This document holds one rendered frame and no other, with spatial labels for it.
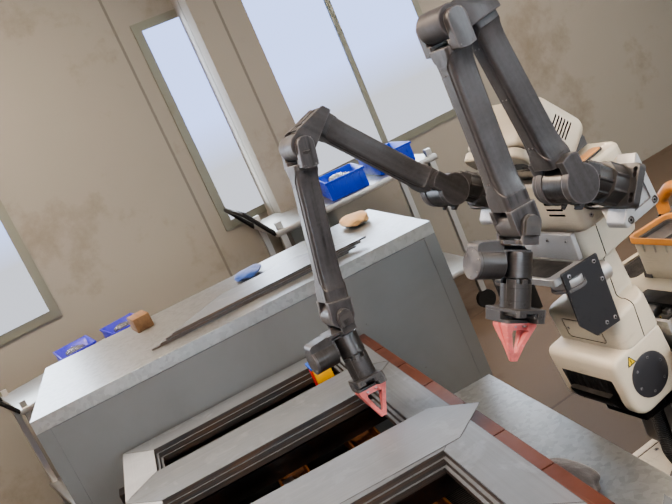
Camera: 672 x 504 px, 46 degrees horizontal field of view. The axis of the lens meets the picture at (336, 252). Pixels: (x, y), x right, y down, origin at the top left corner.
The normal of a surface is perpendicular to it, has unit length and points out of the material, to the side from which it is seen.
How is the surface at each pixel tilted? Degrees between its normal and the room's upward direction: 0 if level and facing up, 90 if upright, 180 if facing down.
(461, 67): 97
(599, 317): 90
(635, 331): 90
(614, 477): 0
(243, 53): 90
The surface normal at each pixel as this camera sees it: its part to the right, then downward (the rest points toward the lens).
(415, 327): 0.28, 0.11
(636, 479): -0.40, -0.89
